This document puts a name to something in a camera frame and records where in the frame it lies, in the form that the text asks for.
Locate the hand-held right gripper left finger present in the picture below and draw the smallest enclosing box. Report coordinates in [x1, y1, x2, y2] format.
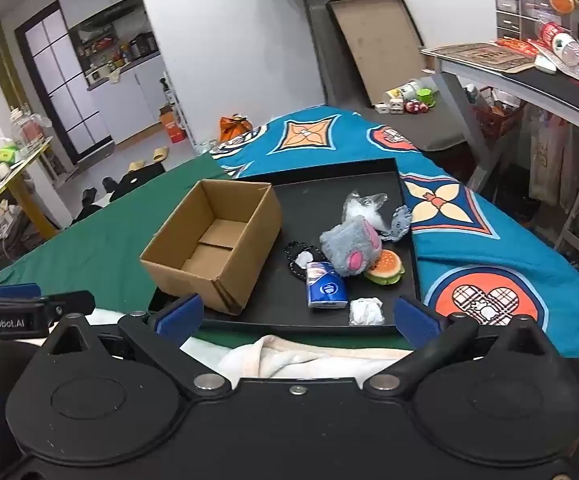
[48, 294, 232, 401]

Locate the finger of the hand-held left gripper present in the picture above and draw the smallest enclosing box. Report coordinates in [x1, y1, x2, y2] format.
[0, 283, 42, 301]
[40, 291, 96, 328]

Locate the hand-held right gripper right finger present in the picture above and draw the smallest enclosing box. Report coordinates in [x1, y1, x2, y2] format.
[362, 296, 553, 399]

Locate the white bundle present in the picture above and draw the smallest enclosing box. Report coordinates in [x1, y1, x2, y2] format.
[348, 297, 385, 327]

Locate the soft burger toy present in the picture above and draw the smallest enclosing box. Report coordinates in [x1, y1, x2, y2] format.
[364, 250, 405, 287]

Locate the blue tissue pack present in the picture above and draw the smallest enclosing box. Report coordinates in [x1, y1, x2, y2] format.
[305, 261, 347, 310]

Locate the grey plush toy pink patch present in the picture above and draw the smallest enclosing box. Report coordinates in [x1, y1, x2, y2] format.
[319, 219, 384, 278]

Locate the brown cardboard box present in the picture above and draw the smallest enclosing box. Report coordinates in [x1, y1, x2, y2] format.
[140, 179, 284, 316]

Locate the grey-blue fabric scrunchie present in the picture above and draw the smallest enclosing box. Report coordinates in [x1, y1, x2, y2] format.
[382, 205, 413, 243]

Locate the black shallow tray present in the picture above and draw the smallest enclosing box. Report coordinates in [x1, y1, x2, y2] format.
[148, 157, 423, 338]

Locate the clear bag of white stuffing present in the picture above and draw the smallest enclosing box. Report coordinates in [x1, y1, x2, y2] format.
[343, 190, 387, 233]

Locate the black lace pouch white centre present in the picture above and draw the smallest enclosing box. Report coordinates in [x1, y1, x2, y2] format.
[284, 241, 326, 278]

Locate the green bed sheet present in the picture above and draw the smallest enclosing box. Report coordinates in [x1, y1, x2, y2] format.
[0, 152, 400, 351]

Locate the blue printed blanket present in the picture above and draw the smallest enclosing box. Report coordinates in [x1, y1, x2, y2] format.
[210, 105, 579, 356]

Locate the black and white garment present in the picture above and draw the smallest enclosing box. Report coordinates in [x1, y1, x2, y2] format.
[71, 195, 120, 227]

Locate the yellow-legged table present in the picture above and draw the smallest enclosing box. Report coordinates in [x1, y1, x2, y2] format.
[0, 140, 60, 241]

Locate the glass jar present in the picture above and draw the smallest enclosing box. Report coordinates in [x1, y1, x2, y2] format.
[10, 105, 45, 148]

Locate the orange cardboard carton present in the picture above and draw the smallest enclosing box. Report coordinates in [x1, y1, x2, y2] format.
[158, 104, 186, 144]

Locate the grey padded bench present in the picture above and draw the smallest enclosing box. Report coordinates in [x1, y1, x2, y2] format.
[369, 100, 475, 153]

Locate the orange paper bag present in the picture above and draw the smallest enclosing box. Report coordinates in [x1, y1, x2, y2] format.
[220, 115, 254, 145]

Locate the beige tote bag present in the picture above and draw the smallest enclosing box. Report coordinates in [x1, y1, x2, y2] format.
[529, 110, 570, 206]

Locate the white kitchen cabinet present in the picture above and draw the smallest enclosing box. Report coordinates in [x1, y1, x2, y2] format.
[52, 0, 180, 161]

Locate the white and green plastic bottle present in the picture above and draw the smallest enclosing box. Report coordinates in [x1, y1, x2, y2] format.
[385, 79, 437, 102]

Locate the black-framed sliding door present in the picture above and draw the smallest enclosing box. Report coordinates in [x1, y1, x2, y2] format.
[14, 0, 115, 166]

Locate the black-topped white-framed desk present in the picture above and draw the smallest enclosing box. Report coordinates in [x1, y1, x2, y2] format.
[422, 42, 579, 261]

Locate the patterned wooden board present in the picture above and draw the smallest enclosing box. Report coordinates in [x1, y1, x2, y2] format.
[422, 42, 535, 73]

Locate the large black-framed brown tray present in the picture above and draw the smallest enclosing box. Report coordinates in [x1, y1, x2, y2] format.
[325, 0, 425, 108]

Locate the plastic bottle red label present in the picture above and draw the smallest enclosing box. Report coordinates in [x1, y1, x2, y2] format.
[537, 22, 579, 86]

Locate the grey drawer organizer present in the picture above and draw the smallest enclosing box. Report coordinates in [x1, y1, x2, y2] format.
[494, 0, 550, 41]

